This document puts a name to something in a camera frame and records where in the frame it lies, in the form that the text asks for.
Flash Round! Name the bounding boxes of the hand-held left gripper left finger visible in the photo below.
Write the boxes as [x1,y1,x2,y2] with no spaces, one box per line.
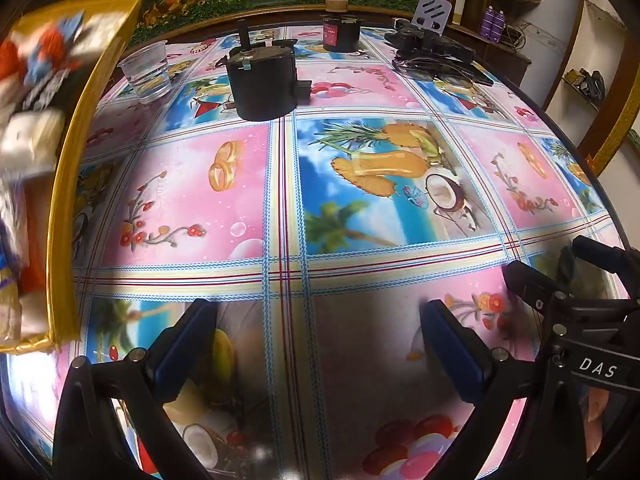
[52,299,218,480]

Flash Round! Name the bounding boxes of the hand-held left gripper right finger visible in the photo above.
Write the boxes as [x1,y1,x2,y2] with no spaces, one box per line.
[420,299,583,480]

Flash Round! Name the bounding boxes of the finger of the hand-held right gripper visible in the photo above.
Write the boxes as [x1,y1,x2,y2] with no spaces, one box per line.
[570,235,640,306]
[502,260,566,321]

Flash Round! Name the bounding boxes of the yellow storage box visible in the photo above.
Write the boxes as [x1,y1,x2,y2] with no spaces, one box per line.
[0,0,146,356]

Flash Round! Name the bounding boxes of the person's right hand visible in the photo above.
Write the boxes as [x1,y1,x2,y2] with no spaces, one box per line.
[580,385,640,466]

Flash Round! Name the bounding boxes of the dark shoes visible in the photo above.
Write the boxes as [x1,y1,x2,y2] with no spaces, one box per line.
[562,67,608,106]

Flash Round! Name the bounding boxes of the wooden sideboard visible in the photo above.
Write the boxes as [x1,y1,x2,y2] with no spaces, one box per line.
[452,20,533,86]

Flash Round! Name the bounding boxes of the eyeglasses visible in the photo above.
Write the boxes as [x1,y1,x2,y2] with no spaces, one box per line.
[392,57,496,86]

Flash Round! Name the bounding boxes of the black folded gadget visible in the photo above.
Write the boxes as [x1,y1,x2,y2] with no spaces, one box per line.
[384,19,476,68]

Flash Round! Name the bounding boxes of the pale phone stand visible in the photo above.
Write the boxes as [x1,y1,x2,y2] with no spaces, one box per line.
[411,0,453,38]

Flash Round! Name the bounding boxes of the black round device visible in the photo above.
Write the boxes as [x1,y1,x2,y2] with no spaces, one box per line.
[223,19,313,122]

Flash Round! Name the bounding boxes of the clear plastic cup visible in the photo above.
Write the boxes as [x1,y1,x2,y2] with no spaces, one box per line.
[116,41,173,106]

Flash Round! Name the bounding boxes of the dark jar with wooden lid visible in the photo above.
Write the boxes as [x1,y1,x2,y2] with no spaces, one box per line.
[320,0,362,53]

